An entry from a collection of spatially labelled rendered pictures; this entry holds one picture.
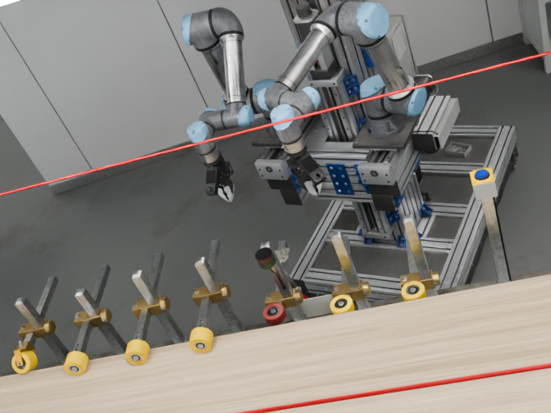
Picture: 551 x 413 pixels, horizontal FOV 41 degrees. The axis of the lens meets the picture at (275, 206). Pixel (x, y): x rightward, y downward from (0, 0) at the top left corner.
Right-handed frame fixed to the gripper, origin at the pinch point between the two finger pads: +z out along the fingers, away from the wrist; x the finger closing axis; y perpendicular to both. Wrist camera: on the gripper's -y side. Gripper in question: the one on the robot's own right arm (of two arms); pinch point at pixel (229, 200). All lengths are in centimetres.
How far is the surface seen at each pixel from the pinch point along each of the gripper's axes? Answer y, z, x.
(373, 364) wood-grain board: -67, 19, -63
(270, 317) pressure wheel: -47, 17, -23
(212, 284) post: -39.1, 6.6, -2.2
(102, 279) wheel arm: -28, 10, 54
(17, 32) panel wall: 171, -23, 196
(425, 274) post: -26, 24, -75
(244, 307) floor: 38, 106, 47
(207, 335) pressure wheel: -59, 12, -4
